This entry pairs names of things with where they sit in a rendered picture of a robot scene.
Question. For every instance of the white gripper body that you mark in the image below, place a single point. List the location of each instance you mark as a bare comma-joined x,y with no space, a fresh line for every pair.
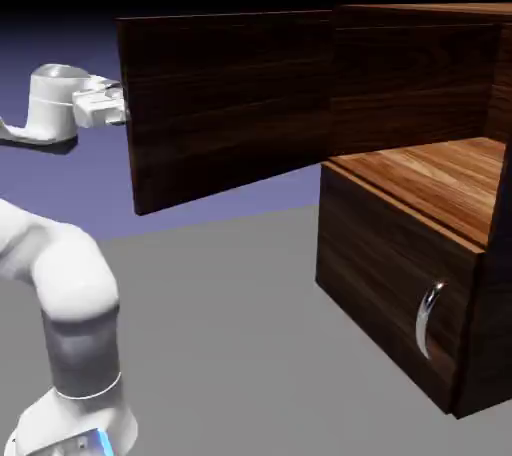
94,110

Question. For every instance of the dark wood cabinet door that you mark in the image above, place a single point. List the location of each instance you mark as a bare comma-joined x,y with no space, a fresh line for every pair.
224,104

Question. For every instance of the dark wood cabinet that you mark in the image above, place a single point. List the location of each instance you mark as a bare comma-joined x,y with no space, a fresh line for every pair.
492,304

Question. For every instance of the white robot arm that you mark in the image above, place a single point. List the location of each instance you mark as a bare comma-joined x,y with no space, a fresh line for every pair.
76,284

